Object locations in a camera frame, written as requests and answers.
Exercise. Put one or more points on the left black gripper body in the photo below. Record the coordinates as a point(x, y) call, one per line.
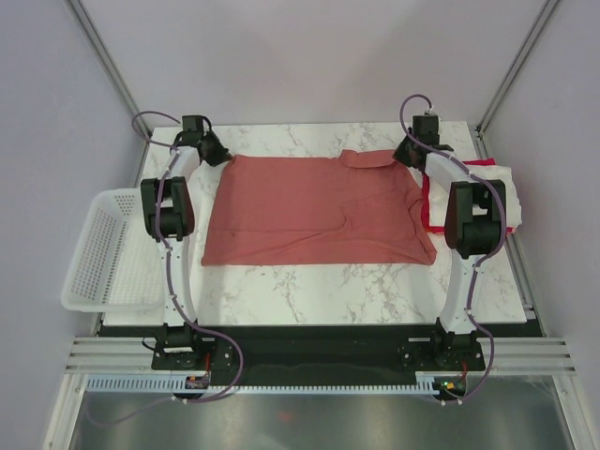
point(217, 153)

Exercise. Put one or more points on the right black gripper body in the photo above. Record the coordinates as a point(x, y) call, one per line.
point(402, 151)

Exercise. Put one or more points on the pink t shirt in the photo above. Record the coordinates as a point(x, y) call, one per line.
point(356, 208)

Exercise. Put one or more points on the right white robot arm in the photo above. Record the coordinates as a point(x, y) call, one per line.
point(475, 220)

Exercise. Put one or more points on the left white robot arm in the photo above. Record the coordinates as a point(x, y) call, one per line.
point(168, 211)

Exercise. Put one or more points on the red folded t shirt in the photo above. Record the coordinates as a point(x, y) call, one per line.
point(433, 212)

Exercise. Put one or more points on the white plastic basket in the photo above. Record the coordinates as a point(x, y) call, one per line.
point(115, 266)

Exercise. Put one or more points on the left aluminium frame post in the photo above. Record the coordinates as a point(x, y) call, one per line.
point(84, 19)

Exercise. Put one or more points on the aluminium frame post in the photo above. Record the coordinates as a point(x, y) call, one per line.
point(84, 19)
point(524, 52)

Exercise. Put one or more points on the right aluminium frame post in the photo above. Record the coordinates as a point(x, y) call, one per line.
point(524, 52)

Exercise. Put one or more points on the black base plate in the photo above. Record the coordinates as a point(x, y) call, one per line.
point(322, 354)

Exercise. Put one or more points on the white cable duct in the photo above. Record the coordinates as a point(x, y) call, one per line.
point(172, 384)

